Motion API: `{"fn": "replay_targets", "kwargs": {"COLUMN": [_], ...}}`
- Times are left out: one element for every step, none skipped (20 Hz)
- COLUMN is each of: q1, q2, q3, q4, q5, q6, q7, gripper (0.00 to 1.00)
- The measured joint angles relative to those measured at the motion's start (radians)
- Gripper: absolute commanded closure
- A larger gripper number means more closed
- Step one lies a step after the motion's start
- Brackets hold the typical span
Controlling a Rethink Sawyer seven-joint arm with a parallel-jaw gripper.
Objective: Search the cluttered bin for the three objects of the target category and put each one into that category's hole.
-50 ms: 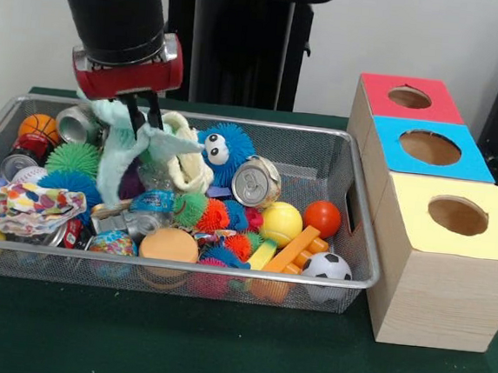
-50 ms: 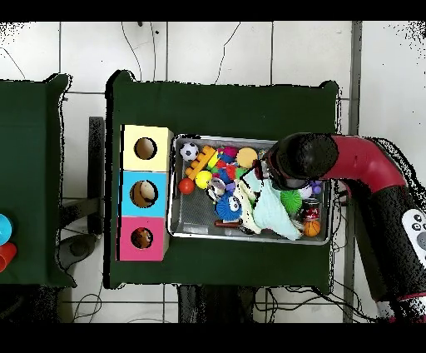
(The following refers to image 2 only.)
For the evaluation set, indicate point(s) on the blue cup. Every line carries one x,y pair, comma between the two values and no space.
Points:
4,229

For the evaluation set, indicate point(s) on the orange plastic block toy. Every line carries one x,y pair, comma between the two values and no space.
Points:
199,163

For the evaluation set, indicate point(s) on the black and white soccer ball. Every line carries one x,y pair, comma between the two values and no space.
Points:
189,151

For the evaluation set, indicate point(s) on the blue spiky toy with eyes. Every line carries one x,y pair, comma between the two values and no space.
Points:
224,209

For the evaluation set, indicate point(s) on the red cup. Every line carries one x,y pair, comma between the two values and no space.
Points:
6,256

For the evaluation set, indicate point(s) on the grey floor stand base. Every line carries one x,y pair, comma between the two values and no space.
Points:
78,248

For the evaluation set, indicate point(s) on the black upright panel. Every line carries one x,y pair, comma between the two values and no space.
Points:
96,150

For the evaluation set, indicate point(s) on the wooden box with three holes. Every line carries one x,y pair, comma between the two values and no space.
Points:
129,206

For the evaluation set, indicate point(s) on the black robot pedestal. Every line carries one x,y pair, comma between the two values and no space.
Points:
213,306

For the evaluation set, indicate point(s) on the crushed silver drink can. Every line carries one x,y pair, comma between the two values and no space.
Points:
217,188

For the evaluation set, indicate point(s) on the dark green table cloth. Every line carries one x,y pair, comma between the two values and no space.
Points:
216,110
30,150

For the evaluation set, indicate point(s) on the red ball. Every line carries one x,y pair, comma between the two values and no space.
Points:
186,186

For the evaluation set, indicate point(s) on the small orange basketball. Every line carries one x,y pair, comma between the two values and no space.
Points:
312,228

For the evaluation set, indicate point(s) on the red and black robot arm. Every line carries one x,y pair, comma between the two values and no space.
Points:
362,160

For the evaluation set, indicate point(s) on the mint green knitted cloth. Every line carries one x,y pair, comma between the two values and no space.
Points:
273,213

